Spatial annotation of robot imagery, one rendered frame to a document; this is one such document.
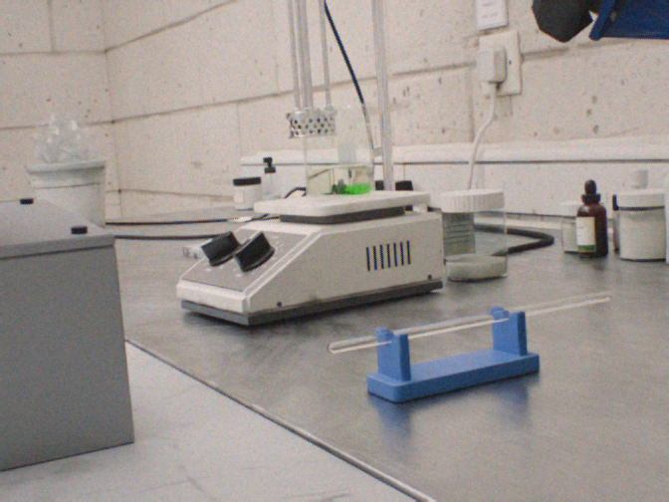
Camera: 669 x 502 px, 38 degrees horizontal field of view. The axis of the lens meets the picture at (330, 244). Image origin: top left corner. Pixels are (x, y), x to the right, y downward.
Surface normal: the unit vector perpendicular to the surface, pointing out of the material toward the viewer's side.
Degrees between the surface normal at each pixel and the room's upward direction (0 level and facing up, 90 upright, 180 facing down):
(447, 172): 90
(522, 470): 0
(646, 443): 0
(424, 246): 90
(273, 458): 0
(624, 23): 121
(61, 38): 90
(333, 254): 90
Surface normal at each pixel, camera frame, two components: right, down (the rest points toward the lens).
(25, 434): 0.47, 0.07
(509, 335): -0.88, 0.12
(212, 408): -0.07, -0.99
